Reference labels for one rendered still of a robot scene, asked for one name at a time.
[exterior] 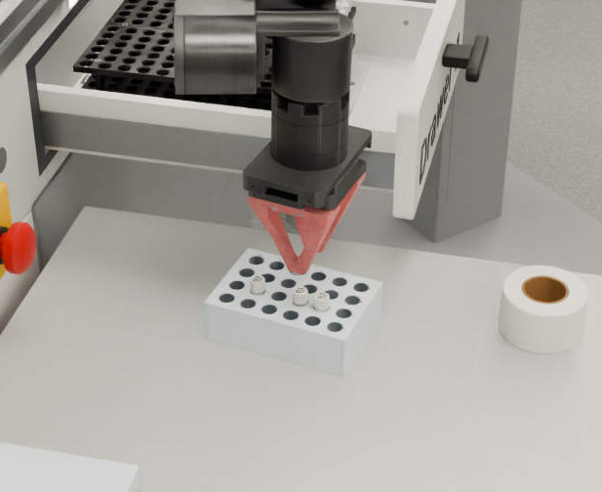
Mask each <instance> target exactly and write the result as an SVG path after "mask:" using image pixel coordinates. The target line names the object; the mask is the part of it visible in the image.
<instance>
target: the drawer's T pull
mask: <svg viewBox="0 0 602 492"><path fill-rule="evenodd" d="M488 46H489V37H488V36H486V35H477V36H476V38H475V41H474V45H473V47H472V46H469V45H460V44H451V43H450V44H447V46H446V48H445V51H444V54H443V57H442V64H443V66H445V67H453V68H462V69H466V72H465V80H466V81H467V82H474V83H475V82H478V81H479V78H480V74H481V71H482V67H483V63H484V60H485V57H486V54H487V50H488Z"/></svg>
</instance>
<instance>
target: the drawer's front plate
mask: <svg viewBox="0 0 602 492"><path fill-rule="evenodd" d="M464 5H465V0H437V1H436V4H435V7H434V9H433V12H432V15H431V18H430V20H429V23H428V26H427V29H426V31H425V34H424V37H423V39H422V41H421V46H420V48H419V51H418V54H417V57H416V59H415V62H414V65H413V68H412V70H411V73H410V76H409V79H408V81H407V84H406V87H405V90H404V92H403V95H402V98H401V101H400V103H399V105H398V110H397V125H396V147H395V169H394V190H393V213H392V215H393V217H394V218H400V219H408V220H412V219H413V218H414V216H415V214H416V211H417V208H418V204H419V201H420V198H421V192H422V189H423V186H424V183H425V179H426V176H427V173H428V169H429V166H430V163H431V160H432V156H433V153H434V150H435V147H436V144H437V141H438V138H439V135H440V131H441V128H442V125H443V122H444V118H445V115H446V112H447V109H448V105H449V102H450V99H451V96H452V93H453V90H454V87H455V84H456V80H457V77H458V74H459V71H460V69H459V68H457V69H456V71H455V69H454V68H453V67H452V71H451V85H450V92H449V85H448V89H447V92H448V98H447V101H446V104H444V98H443V107H442V116H441V119H440V117H439V126H438V128H437V111H438V104H439V105H440V97H441V95H442V96H443V88H444V92H445V87H444V86H445V84H446V78H447V75H448V74H449V82H450V67H445V66H443V64H442V57H443V54H444V51H445V48H446V46H447V44H450V43H451V44H457V39H458V35H459V33H460V42H459V44H460V45H462V33H463V19H464ZM447 92H446V95H445V100H446V97H447ZM435 113H436V131H435V139H434V142H433V146H431V135H432V130H433V127H432V130H431V133H430V139H429V152H428V160H427V151H426V161H425V167H424V172H423V176H422V180H421V185H420V174H421V148H422V145H423V142H424V139H425V138H427V145H428V134H429V131H430V127H431V125H432V122H433V118H434V114H435Z"/></svg>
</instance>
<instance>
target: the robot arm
mask: <svg viewBox="0 0 602 492"><path fill-rule="evenodd" d="M335 4H336V0H176V1H175V5H174V10H175V17H174V25H173V30H174V54H173V59H175V81H174V86H175V88H176V95H222V94H255V93H256V91H257V81H264V57H265V36H272V87H271V141H270V142H269V143H268V144H267V145H266V147H265V148H264V149H263V150H262V151H261V152H260V153H259V154H258V155H257V156H256V157H255V158H254V159H253V161H252V162H251V163H250V164H249V165H248V166H247V167H246V168H245V169H244V170H243V188H244V189H246V190H248V202H249V204H250V206H251V207H252V209H253V210H254V212H255V213H256V215H257V216H258V218H259V219H260V220H261V222H262V224H263V225H264V227H265V228H266V230H267V231H268V233H269V234H270V236H271V237H272V239H273V241H274V243H275V245H276V247H277V249H278V251H279V253H280V255H281V257H282V259H283V261H284V263H285V265H286V267H287V269H288V270H289V271H292V272H295V273H299V274H306V273H307V271H308V269H309V267H310V265H311V263H312V262H313V260H314V258H315V256H316V254H317V253H322V252H323V250H324V248H325V246H326V245H327V243H328V241H329V239H330V238H331V236H332V234H333V232H334V230H335V229H336V227H337V225H338V223H339V222H340V220H341V217H342V216H343V214H344V212H345V210H346V209H347V207H348V205H349V204H350V202H351V200H352V199H353V197H354V195H355V193H356V192H357V190H358V188H359V187H360V185H361V184H362V182H363V181H364V179H365V177H366V166H367V163H366V162H365V161H364V160H361V159H359V158H357V157H358V156H359V155H360V154H361V152H362V151H363V150H364V149H365V147H367V148H371V145H372V132H371V131H370V130H368V129H364V128H359V127H355V126H351V125H348V119H349V100H350V79H351V59H352V39H353V22H352V20H351V19H350V18H349V17H348V16H346V15H344V14H342V13H340V11H339V10H337V8H335ZM278 212H281V213H285V214H288V215H292V216H294V218H295V221H296V224H297V227H298V230H299V233H300V236H301V241H302V243H303V246H304V248H303V250H302V252H301V255H300V256H297V255H296V254H295V252H294V249H293V247H292V244H291V242H290V239H289V237H288V234H287V232H286V229H285V228H284V225H283V223H282V220H281V218H280V215H279V213H278Z"/></svg>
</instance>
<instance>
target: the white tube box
mask: <svg viewBox="0 0 602 492"><path fill-rule="evenodd" d="M255 275H260V276H263V277H264V279H265V291H264V294H263V295H259V296H256V295H253V294H252V292H251V289H250V279H251V277H253V276H255ZM382 285H383V283H382V282H379V281H377V280H374V279H370V278H366V277H362V276H358V275H354V274H350V273H346V272H342V271H338V270H334V269H330V268H326V267H322V266H317V265H313V264H311V265H310V267H309V269H308V271H307V273H306V274H303V275H292V274H291V272H290V271H289V270H288V269H287V267H286V265H285V263H284V261H283V259H282V257H281V256H277V255H273V254H269V253H265V252H263V251H259V250H255V249H250V248H247V250H246V251H245V252H244V253H243V255H242V256H241V257H240V258H239V260H238V261H237V262H236V263H235V265H234V266H233V267H232V268H231V269H230V271H229V272H228V273H227V274H226V276H225V277H224V278H223V279H222V281H221V282H220V283H219V285H218V286H217V287H216V288H215V290H214V291H213V292H212V293H211V295H210V296H209V297H208V298H207V299H206V301H205V302H204V312H205V333H206V339H209V340H213V341H216V342H220V343H223V344H227V345H231V346H234V347H238V348H241V349H246V350H250V351H253V352H257V353H261V354H264V355H268V356H271V357H275V358H278V359H282V360H286V361H289V362H293V363H296V364H299V365H302V366H306V367H310V368H313V369H317V370H320V371H324V372H327V373H331V374H335V375H338V376H343V377H344V376H345V375H346V373H347V371H348V370H349V368H350V367H351V365H352V364H353V362H354V360H355V359H356V357H357V356H358V354H359V352H360V351H361V349H362V348H363V347H364V345H365V344H366V342H367V341H368V339H369V338H370V336H371V334H372V333H373V331H374V330H375V328H376V326H377V325H378V323H379V322H380V320H381V308H382ZM299 286H302V287H305V288H306V289H307V291H308V300H307V305H306V306H304V307H296V306H294V303H293V290H294V289H295V288H296V287H299ZM319 292H325V293H327V294H329V296H330V307H329V310H328V311H326V312H318V311H316V310H315V307H314V296H315V295H316V294H317V293H319Z"/></svg>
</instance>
